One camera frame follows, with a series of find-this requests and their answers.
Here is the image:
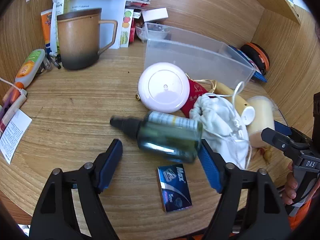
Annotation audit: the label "small glass bowl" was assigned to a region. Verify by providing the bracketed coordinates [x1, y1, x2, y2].
[135, 22, 170, 42]

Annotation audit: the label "green orange lotion tube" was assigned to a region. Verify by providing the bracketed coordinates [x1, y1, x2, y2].
[14, 49, 46, 89]

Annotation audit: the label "fruit print card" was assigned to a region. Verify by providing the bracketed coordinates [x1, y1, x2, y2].
[120, 9, 134, 48]

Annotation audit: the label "red embroidered pouch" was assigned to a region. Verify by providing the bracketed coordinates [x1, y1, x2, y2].
[180, 79, 208, 118]

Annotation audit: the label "blue flat packet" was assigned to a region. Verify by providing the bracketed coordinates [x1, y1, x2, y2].
[229, 45, 267, 83]

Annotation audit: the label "black orange round case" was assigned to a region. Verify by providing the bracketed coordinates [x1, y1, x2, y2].
[240, 42, 270, 76]

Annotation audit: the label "small pale pink box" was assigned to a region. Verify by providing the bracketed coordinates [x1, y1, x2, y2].
[142, 7, 168, 23]

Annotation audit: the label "white printed card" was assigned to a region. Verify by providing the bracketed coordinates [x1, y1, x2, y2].
[0, 109, 33, 165]

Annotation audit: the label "pink round case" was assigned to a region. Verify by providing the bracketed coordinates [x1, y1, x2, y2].
[138, 62, 190, 114]

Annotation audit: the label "white pink cosmetic tube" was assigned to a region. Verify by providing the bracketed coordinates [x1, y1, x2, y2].
[0, 94, 27, 133]

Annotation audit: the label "dark green glass bottle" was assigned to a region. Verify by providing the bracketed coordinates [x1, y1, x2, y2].
[109, 110, 203, 163]

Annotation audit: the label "stack of small sachets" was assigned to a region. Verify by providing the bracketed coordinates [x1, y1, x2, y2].
[125, 0, 150, 20]

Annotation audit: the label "cream yellow jar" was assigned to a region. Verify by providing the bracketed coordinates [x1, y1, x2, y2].
[241, 95, 275, 148]

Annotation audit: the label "brown ceramic mug with lid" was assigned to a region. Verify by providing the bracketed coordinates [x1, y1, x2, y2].
[56, 8, 118, 70]

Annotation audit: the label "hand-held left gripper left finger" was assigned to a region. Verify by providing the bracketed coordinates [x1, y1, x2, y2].
[29, 139, 123, 240]

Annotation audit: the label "wooden shelf board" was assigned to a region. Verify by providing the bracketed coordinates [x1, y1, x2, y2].
[269, 0, 303, 25]

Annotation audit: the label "orange cosmetic tube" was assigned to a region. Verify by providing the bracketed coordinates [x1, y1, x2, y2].
[4, 87, 22, 105]

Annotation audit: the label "white cable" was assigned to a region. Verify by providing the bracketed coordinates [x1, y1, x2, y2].
[0, 77, 25, 91]

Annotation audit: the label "black metal binder clips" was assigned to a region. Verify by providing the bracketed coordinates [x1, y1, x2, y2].
[37, 52, 62, 74]

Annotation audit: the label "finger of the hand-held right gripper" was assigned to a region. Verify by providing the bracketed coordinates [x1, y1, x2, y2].
[261, 127, 311, 160]
[274, 121, 313, 145]

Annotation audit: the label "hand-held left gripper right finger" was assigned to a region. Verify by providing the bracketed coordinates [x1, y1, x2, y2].
[199, 139, 293, 240]

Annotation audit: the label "gold cylindrical tube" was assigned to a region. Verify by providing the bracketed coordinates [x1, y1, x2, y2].
[215, 81, 250, 115]

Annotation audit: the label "white paper box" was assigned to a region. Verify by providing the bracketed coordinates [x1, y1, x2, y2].
[52, 0, 128, 49]

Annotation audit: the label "white drawstring pouch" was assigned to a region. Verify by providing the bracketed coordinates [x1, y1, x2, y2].
[189, 81, 252, 169]

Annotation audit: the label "wooden desktop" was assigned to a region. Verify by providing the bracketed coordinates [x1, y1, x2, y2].
[0, 37, 290, 240]

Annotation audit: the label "clear plastic storage box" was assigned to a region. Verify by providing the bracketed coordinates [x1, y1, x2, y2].
[144, 22, 255, 90]

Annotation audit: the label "small blue cardboard box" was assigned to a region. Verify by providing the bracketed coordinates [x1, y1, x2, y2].
[157, 164, 193, 213]

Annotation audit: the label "person's right forearm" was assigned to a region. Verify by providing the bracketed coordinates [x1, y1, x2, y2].
[287, 200, 316, 230]

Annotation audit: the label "purple cosmetic tube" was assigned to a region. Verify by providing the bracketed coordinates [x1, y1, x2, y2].
[0, 100, 13, 120]

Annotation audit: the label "person's right hand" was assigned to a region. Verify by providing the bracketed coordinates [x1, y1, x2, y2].
[282, 161, 298, 205]

